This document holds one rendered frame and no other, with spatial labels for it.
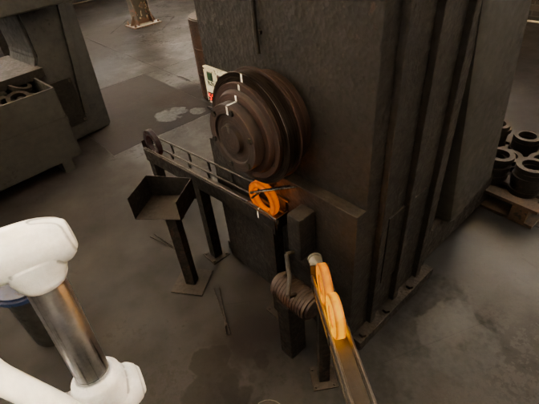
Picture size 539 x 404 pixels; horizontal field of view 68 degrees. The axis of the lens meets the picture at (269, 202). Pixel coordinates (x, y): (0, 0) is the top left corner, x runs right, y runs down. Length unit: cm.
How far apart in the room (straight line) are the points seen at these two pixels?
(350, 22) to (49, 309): 116
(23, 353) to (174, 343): 83
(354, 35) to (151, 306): 185
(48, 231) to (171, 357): 132
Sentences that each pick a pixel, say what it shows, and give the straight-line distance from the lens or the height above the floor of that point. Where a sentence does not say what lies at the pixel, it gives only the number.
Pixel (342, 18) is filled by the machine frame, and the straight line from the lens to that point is 132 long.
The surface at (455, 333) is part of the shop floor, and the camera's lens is 235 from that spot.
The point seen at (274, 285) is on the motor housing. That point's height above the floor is 51.
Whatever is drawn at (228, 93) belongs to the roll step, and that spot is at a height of 128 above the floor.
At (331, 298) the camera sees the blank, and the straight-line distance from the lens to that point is 136.
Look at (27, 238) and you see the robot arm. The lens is 110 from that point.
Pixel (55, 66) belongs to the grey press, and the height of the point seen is 75.
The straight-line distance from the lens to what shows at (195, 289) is 249.
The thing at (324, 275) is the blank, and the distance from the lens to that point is 144.
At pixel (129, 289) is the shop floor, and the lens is 265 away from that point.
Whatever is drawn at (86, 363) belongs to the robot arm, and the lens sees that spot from 136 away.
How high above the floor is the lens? 187
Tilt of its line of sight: 38 degrees down
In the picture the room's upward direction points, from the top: 6 degrees counter-clockwise
